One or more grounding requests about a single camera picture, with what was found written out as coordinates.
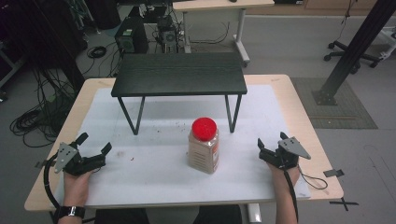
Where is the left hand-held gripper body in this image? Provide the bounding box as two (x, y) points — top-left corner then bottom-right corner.
(54, 141), (106, 177)

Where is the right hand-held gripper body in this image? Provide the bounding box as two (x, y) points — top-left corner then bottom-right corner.
(260, 136), (312, 171)

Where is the red-lidded seasoning jar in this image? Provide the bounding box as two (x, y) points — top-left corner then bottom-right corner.
(187, 117), (219, 175)

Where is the black shelf with metal legs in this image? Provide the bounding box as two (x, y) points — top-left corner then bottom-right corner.
(110, 51), (248, 136)

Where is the person's left hand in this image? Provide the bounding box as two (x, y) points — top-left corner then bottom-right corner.
(63, 170), (94, 207)

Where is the person's right hand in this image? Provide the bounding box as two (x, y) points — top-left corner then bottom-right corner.
(267, 161), (302, 189)

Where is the black tape strip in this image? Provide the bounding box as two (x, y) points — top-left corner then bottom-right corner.
(34, 160), (58, 170)

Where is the black wristwatch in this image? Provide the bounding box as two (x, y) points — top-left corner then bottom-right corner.
(55, 204), (87, 220)

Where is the white table mat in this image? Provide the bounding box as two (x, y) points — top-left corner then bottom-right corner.
(52, 84), (312, 209)

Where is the person's left leg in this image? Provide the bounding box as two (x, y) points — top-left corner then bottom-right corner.
(94, 207), (150, 224)

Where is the person's leg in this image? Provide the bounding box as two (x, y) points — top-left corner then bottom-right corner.
(192, 204), (243, 224)
(94, 207), (150, 224)

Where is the white table leg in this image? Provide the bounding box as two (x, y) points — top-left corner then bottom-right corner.
(247, 203), (262, 224)

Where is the grey floor mat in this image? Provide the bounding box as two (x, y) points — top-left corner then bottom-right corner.
(290, 77), (378, 130)

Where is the person's right leg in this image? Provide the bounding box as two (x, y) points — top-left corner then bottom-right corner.
(192, 204), (243, 224)

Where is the black office chair base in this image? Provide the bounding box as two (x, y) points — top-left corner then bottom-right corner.
(323, 40), (382, 75)

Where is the dark curtain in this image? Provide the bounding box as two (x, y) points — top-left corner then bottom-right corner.
(0, 0), (89, 91)

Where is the black computer tower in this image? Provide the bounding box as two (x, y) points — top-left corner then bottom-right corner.
(114, 17), (149, 54)

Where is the open computer case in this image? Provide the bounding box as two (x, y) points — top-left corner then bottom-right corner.
(157, 17), (179, 54)

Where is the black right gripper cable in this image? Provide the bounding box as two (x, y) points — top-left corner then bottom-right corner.
(281, 167), (300, 223)

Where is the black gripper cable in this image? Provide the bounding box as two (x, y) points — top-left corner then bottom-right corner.
(281, 167), (300, 223)
(43, 152), (64, 210)

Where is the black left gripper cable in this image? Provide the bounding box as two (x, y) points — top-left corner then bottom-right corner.
(43, 152), (64, 210)

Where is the bundle of black floor cables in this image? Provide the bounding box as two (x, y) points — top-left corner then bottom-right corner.
(8, 68), (80, 149)

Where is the thin black cord loop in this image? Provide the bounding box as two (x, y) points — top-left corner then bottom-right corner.
(297, 166), (329, 191)

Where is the coiled black cable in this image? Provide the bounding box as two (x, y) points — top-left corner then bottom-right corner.
(87, 46), (107, 60)

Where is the black cable under table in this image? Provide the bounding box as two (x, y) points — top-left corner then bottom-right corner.
(189, 21), (232, 46)

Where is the black metal stand post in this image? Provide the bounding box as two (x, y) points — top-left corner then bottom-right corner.
(312, 0), (396, 106)

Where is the white frame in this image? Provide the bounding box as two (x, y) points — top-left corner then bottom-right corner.
(376, 26), (396, 61)

